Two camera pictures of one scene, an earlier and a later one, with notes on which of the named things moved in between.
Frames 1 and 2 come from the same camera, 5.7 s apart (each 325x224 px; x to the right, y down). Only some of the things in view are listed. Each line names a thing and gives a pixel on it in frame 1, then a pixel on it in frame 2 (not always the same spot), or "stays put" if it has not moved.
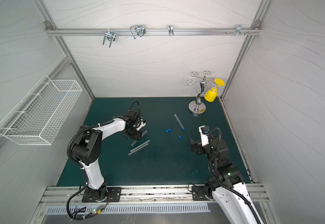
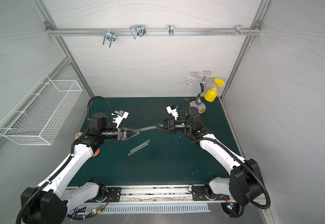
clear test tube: (135, 142) → (146, 129)
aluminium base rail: (53, 195) stays put
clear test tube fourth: (145, 145) stays put
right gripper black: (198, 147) → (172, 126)
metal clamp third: (171, 30) stays put
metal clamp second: (139, 30) stays put
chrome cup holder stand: (197, 107) stays put
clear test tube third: (140, 145) stays put
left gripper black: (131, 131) → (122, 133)
